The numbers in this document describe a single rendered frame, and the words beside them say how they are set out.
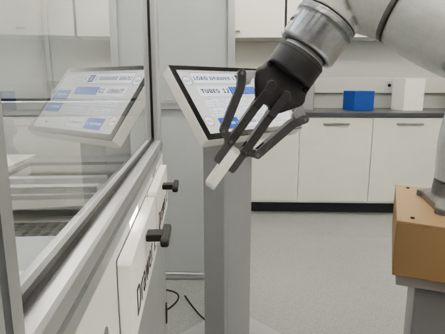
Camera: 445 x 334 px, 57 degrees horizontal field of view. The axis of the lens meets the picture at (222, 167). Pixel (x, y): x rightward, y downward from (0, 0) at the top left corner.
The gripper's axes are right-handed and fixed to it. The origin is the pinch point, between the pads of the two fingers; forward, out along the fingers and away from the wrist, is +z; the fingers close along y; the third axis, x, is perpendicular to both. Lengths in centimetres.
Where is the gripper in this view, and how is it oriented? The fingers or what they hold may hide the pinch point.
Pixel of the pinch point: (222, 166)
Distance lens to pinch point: 61.9
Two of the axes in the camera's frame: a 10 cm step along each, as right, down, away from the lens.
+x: 0.5, 1.9, -9.8
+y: -8.2, -5.6, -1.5
